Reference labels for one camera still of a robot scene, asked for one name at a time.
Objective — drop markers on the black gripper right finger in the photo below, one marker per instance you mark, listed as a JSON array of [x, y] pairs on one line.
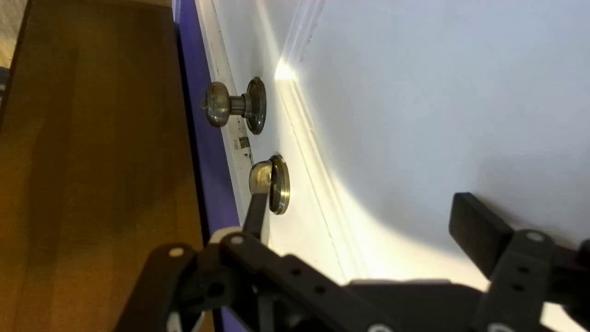
[[477, 231]]

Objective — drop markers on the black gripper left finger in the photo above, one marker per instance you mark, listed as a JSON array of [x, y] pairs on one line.
[[254, 220]]

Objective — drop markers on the brass door knob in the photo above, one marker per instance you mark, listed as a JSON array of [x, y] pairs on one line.
[[250, 106]]

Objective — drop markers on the white panel door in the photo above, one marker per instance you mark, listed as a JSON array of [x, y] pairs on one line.
[[385, 109]]

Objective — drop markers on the brass deadbolt lock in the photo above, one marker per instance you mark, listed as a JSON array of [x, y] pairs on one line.
[[271, 178]]

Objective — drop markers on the brown wooden cabinet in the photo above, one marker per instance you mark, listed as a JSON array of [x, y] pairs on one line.
[[94, 161]]

